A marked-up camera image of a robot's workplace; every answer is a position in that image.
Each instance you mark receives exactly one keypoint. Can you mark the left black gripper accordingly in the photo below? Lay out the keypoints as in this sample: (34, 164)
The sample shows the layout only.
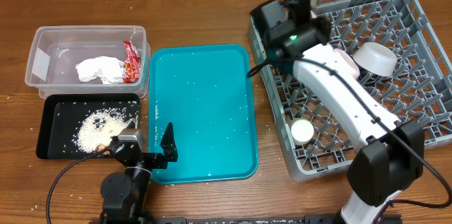
(160, 162)

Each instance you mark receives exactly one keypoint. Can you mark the red snack wrapper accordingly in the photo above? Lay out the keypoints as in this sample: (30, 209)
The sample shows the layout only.
(132, 64)

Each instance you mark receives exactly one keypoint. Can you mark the small pink bowl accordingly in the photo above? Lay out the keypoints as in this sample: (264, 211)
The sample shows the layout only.
(352, 66)

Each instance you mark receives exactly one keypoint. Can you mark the grey metal bowl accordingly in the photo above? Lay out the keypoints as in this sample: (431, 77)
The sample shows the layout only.
(376, 58)

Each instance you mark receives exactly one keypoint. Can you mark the white napkin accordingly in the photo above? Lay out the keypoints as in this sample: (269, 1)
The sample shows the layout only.
(108, 69)

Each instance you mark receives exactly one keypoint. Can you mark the white paper cup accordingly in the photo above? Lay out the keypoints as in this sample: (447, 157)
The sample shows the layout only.
(302, 131)

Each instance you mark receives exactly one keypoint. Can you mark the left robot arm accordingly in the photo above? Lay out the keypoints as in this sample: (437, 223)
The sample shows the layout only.
(124, 192)

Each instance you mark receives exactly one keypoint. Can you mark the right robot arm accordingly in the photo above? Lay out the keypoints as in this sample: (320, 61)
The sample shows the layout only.
(389, 153)

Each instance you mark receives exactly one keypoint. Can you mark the grey dishwasher rack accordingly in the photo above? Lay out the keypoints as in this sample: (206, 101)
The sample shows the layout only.
(419, 88)

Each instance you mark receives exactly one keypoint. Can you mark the teal serving tray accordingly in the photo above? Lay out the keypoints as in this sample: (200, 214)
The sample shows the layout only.
(204, 92)

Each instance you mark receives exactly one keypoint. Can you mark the brown food scrap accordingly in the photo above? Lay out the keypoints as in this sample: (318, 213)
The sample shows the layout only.
(101, 148)

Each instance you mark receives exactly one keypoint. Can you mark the spilled white rice pile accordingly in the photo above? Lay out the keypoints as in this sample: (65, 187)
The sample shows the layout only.
(99, 126)

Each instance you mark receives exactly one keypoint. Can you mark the black plastic tray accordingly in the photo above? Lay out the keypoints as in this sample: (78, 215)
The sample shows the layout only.
(62, 113)

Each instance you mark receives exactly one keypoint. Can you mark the clear plastic bin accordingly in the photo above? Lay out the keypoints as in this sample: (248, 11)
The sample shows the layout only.
(56, 50)

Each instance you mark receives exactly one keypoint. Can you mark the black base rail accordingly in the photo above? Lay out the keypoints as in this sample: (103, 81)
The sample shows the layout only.
(307, 219)

